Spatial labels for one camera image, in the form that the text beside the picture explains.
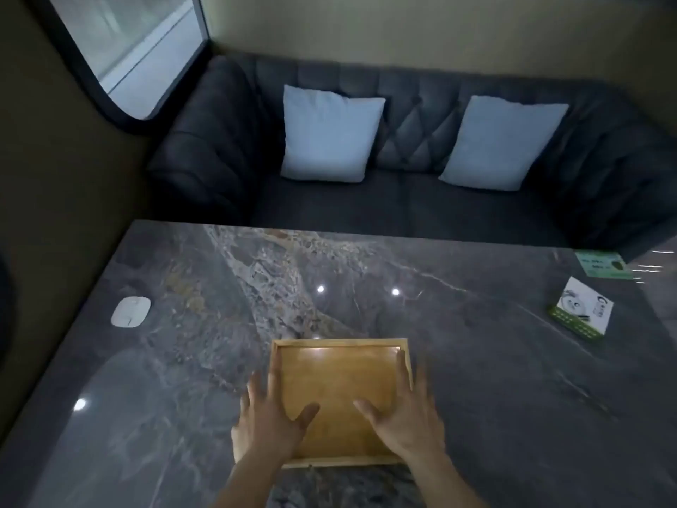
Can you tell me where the grey marble table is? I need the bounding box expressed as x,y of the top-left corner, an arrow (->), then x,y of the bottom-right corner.
0,220 -> 677,508

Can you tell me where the white oval table device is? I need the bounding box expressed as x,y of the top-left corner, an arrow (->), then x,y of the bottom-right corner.
110,296 -> 152,329

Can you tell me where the person's right hand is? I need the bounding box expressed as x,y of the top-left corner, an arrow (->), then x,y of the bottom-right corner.
353,349 -> 449,464

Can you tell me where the person's left hand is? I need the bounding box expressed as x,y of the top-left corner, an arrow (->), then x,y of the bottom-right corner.
231,357 -> 322,467

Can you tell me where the dark framed window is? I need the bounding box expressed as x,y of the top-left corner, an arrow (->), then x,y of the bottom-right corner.
31,0 -> 214,136

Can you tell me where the dark grey tufted sofa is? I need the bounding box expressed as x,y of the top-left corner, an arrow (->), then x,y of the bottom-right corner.
145,51 -> 677,261

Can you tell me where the light blue square pillow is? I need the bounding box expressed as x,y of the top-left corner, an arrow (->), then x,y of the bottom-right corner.
279,84 -> 387,184
438,95 -> 570,193

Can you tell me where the square wooden tray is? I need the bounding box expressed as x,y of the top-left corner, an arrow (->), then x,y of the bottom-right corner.
268,337 -> 415,470

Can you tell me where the green printed sticker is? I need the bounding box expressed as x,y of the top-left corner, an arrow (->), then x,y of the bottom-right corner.
574,250 -> 636,281

